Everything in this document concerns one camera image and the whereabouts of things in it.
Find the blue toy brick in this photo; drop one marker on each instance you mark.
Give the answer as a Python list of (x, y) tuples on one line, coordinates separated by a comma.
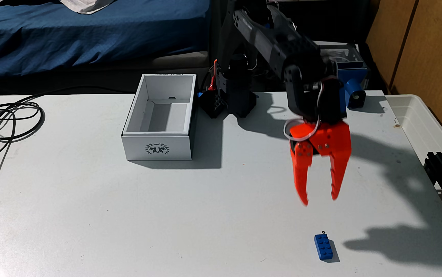
[(323, 246)]

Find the white cardboard box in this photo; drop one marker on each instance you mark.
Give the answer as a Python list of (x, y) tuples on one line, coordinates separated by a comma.
[(159, 148)]

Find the white plastic bin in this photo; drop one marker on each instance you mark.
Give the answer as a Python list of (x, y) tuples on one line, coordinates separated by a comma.
[(417, 123)]

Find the wooden cabinet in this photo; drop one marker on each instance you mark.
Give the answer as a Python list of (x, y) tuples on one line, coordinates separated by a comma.
[(428, 46)]

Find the grey bed base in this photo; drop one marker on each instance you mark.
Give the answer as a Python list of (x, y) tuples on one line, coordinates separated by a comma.
[(109, 73)]

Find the blue bed sheet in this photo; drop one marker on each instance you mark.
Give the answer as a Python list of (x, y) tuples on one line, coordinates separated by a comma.
[(90, 30)]

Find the white cloth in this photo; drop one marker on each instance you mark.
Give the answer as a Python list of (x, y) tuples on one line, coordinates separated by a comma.
[(86, 5)]

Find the blue printed clamp mount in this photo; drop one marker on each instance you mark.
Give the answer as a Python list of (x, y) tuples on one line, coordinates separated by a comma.
[(355, 86)]

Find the clear plastic enclosure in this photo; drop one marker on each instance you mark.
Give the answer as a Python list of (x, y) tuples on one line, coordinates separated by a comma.
[(344, 52)]

